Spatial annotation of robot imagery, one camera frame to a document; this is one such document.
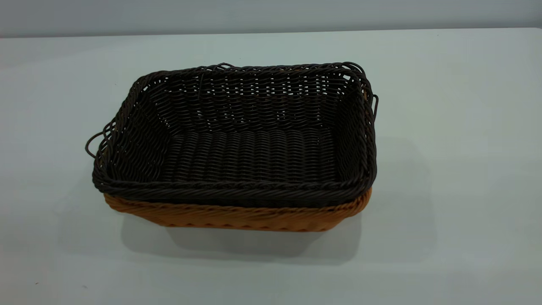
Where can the dark brown wicker basket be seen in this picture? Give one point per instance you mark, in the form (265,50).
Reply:
(254,156)

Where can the light brown wicker basket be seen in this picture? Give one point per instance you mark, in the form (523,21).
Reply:
(237,216)

